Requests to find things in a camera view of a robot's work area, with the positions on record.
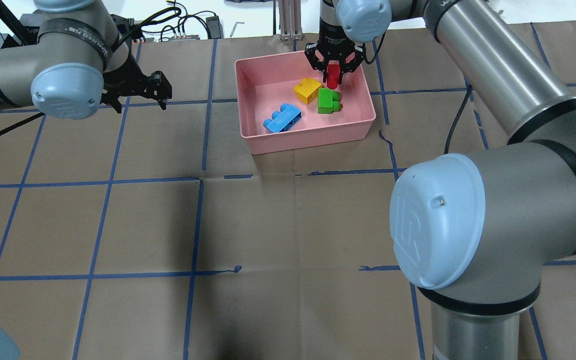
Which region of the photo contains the green toy block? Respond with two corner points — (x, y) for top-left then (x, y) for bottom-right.
(317, 88), (342, 115)

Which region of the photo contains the yellow toy block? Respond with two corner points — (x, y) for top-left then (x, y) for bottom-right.
(293, 77), (323, 105)

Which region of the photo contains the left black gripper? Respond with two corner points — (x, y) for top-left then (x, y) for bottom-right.
(102, 70), (173, 114)

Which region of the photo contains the red toy block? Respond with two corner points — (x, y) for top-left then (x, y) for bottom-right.
(324, 61), (342, 91)

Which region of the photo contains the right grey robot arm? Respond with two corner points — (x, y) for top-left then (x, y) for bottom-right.
(286, 0), (576, 360)

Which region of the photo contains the pink plastic box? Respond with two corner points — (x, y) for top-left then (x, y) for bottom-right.
(234, 52), (377, 155)

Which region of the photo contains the black power adapter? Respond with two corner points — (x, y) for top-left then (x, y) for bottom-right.
(205, 15), (223, 39)

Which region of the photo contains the blue toy block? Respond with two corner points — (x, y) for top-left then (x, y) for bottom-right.
(262, 103), (302, 133)

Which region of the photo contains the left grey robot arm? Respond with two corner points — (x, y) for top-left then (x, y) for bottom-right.
(0, 0), (173, 120)

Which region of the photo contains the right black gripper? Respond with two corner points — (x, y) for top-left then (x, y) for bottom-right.
(304, 42), (366, 76)

